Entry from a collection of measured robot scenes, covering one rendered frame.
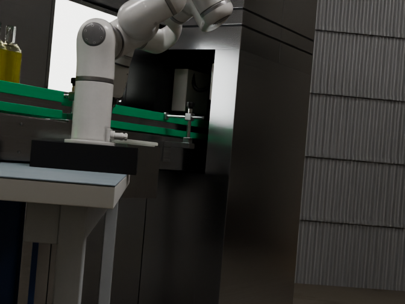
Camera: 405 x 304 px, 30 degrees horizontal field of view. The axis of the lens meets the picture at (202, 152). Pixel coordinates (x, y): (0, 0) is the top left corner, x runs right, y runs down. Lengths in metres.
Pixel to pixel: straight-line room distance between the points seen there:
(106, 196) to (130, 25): 0.84
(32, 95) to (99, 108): 0.34
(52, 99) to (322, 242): 3.53
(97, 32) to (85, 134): 0.25
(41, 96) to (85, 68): 0.34
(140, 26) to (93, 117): 0.25
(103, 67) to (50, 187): 0.80
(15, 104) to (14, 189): 1.01
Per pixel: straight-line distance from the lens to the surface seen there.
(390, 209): 5.58
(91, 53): 1.87
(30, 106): 2.15
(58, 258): 1.16
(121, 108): 2.62
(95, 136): 1.85
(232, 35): 2.97
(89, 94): 1.86
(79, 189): 1.10
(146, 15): 1.87
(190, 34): 3.06
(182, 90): 3.19
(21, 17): 2.50
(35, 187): 1.11
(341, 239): 5.49
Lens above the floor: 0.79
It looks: 1 degrees up
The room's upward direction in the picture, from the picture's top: 5 degrees clockwise
